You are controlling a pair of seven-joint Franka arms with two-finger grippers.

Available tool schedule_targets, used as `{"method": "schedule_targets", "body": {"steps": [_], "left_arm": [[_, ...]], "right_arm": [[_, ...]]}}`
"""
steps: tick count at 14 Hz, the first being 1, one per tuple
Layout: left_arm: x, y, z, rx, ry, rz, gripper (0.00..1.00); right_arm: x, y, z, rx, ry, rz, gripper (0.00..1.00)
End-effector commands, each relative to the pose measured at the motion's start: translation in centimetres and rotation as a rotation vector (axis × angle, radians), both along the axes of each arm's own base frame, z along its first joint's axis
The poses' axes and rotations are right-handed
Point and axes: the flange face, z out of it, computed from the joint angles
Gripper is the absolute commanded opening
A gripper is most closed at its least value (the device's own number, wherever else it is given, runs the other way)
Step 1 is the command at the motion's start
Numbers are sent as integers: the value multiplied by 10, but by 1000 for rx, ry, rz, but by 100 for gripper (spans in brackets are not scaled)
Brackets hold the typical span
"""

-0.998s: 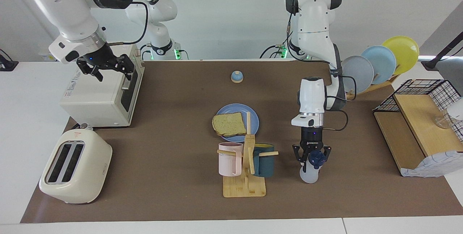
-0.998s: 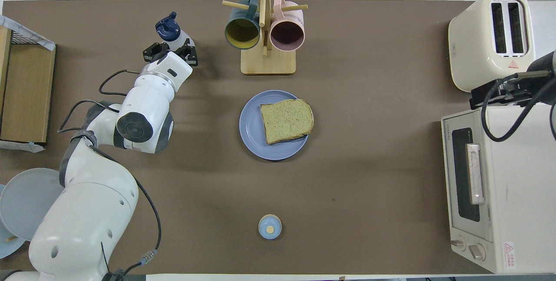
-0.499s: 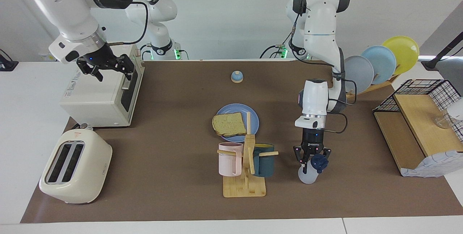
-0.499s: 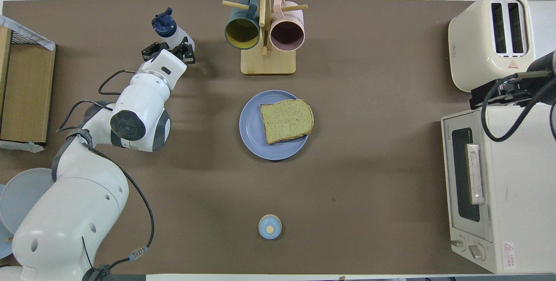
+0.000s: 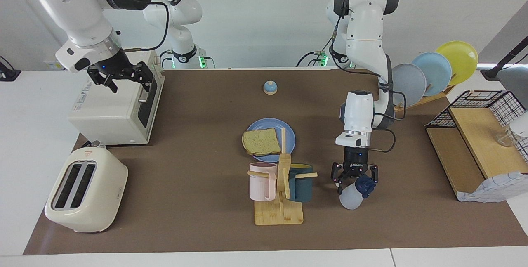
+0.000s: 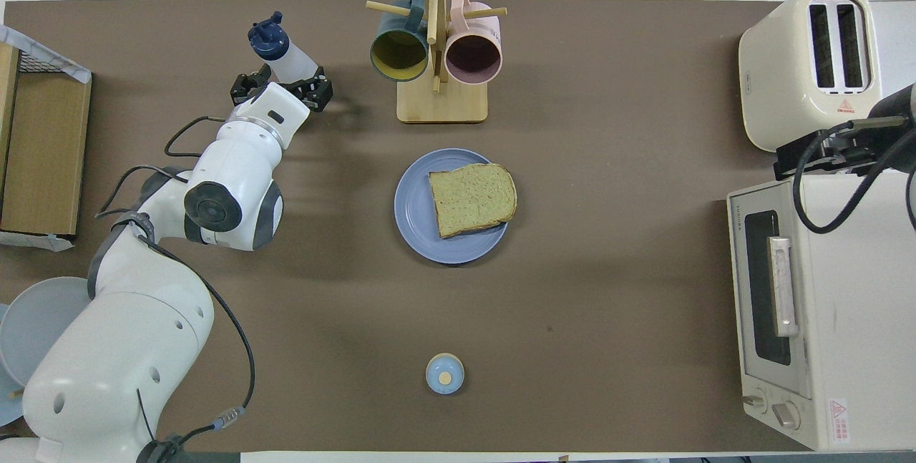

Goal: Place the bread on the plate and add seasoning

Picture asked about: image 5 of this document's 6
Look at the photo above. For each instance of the clear glass cup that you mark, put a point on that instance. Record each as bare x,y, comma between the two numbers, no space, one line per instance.
505,138

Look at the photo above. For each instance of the black clamp base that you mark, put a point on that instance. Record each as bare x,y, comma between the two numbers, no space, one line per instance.
8,75

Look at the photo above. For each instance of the pink mug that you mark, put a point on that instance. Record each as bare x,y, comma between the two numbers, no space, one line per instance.
260,184

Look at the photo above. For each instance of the periwinkle blue plate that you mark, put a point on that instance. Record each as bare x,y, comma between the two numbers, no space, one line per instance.
288,135

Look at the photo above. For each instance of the white bottle with navy cap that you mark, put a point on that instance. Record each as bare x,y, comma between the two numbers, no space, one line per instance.
350,199

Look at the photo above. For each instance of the toasted bread slice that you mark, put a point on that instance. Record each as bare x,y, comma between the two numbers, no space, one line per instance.
260,142

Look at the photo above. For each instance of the wooden plate rack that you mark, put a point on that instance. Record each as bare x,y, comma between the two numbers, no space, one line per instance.
429,99

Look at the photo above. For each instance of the white patterned paper sheet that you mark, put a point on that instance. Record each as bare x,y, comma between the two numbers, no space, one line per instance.
495,186
522,124

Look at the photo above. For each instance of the wooden mug tree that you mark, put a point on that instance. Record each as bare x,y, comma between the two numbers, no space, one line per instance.
278,213

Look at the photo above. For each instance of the brown table mat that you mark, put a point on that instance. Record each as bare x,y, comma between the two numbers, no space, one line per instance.
198,155

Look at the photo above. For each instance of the white toaster oven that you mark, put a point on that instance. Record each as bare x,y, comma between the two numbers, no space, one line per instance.
111,110

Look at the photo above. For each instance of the cream two-slot toaster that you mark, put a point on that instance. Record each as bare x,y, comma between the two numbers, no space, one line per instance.
95,192

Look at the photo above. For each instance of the grey plate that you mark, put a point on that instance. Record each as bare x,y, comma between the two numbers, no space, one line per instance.
412,83

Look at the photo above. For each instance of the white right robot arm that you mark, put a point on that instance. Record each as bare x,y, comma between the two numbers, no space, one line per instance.
74,7

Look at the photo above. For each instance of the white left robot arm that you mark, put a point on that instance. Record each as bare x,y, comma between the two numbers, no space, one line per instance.
365,31

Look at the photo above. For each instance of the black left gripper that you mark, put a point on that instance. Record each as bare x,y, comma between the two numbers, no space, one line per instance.
357,160

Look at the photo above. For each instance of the yellow plate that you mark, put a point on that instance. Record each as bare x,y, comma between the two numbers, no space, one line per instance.
462,58

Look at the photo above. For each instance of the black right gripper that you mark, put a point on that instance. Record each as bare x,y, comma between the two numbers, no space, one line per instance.
111,67

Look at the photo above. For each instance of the grey rounded object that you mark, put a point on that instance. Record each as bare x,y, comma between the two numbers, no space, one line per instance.
517,85

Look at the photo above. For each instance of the teal mug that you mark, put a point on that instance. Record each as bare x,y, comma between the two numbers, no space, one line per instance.
303,188

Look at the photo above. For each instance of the light blue plate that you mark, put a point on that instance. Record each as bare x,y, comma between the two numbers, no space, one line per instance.
437,71

